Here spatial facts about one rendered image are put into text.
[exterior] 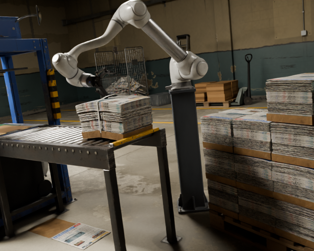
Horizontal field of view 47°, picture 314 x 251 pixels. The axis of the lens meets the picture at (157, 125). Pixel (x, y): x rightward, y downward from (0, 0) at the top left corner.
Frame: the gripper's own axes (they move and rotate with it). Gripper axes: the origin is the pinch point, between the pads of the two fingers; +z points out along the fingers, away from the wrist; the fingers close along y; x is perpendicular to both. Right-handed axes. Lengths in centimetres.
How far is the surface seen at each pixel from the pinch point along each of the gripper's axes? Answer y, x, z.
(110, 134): 27.1, 15.2, 10.7
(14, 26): -32, -21, -135
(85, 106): 13.1, 15.3, -9.5
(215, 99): 140, -593, -226
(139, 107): 12.2, -1.3, 19.5
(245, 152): 38, -37, 76
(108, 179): 46, 32, 25
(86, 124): 24.6, 14.8, -9.8
